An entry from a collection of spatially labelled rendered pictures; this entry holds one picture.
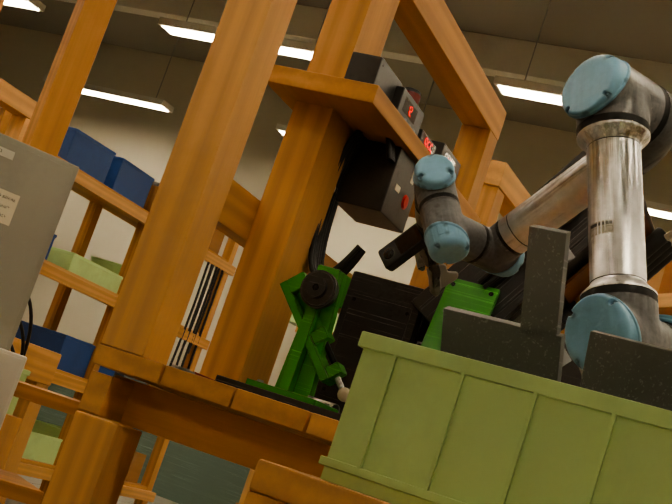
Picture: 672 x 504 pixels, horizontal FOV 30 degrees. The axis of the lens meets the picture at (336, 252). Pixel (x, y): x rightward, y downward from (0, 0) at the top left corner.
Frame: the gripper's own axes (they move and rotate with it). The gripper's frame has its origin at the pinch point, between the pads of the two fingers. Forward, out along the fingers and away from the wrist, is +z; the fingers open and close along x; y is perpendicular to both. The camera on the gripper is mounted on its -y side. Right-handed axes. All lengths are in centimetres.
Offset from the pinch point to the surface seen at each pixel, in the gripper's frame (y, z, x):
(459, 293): 8.4, 12.6, 2.0
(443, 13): 35, 2, 71
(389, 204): 1.6, 3.4, 23.6
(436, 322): 1.4, 13.9, -1.9
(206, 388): -50, -30, -24
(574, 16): 321, 469, 472
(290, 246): -23.1, -4.9, 15.9
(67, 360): -112, 463, 327
